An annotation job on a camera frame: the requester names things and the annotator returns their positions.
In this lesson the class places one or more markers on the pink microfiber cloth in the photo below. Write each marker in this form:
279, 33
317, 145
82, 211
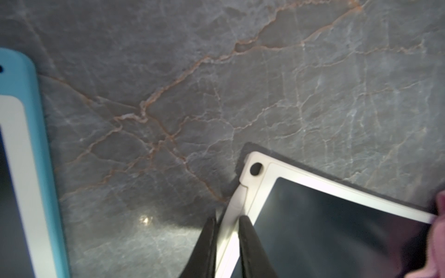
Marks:
435, 251

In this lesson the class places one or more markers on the white drawing tablet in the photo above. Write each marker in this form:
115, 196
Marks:
313, 227

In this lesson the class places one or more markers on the white stylus pen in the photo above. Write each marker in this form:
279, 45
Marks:
228, 252

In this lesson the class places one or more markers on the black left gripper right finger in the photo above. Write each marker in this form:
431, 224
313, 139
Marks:
254, 260

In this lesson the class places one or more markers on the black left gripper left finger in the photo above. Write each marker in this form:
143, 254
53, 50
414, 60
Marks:
202, 262

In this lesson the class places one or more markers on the large blue drawing tablet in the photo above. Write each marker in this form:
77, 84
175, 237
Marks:
32, 240

